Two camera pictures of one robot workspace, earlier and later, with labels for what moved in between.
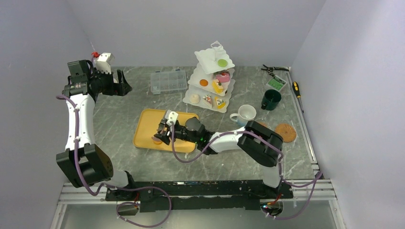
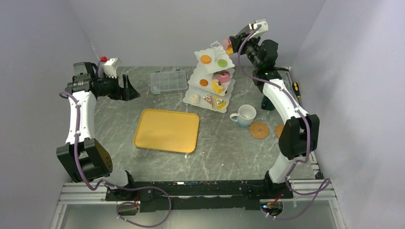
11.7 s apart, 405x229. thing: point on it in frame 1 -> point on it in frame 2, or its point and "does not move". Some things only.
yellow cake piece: (217, 86) does not move
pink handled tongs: (157, 139) -> (226, 43)
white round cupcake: (194, 98) does not move
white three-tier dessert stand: (210, 85) does not move
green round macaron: (222, 63) does not move
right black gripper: (165, 137) -> (236, 41)
